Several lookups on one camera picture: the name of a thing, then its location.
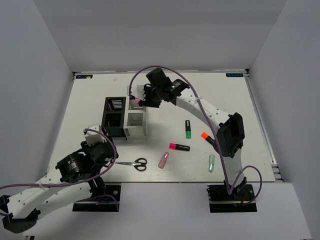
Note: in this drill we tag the blue table label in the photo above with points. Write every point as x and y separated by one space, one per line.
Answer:
84 76
234 75

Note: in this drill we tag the right blue table label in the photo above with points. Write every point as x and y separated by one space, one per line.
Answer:
234 75

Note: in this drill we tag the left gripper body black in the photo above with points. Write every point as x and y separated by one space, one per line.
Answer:
87 148

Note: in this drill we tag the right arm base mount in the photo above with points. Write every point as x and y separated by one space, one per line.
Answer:
241 199

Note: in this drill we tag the black handled scissors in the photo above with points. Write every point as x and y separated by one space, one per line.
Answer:
139 164

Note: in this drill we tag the black mesh organizer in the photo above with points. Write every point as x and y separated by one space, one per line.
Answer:
113 116

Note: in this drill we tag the orange black highlighter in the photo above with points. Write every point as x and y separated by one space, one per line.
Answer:
208 138

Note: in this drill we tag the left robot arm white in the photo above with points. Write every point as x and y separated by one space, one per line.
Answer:
76 174

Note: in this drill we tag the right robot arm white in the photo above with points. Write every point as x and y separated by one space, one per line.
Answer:
227 129

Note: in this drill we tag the pink black highlighter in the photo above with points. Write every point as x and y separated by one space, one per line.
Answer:
179 147

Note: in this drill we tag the white mesh organizer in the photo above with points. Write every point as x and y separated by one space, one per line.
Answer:
135 123

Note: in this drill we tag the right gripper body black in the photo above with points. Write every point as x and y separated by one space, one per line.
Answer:
152 98

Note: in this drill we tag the green translucent small tube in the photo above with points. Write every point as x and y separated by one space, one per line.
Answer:
211 163

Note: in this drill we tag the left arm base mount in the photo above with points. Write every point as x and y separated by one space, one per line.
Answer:
106 202

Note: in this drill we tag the pink capped clear tube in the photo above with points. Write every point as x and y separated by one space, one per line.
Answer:
135 102

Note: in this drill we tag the left blue table label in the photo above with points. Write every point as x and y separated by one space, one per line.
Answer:
84 76

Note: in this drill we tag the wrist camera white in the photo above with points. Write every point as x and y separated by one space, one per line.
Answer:
95 135
136 91

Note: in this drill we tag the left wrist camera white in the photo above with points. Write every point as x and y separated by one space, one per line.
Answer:
95 135

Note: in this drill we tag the right aluminium table rail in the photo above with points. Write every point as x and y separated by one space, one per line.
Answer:
273 162

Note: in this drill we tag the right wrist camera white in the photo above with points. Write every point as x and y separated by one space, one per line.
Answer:
136 91

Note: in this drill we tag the pink translucent small tube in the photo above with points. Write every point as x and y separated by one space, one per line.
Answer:
163 160

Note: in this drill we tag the green black highlighter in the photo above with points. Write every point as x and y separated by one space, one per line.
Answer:
188 132

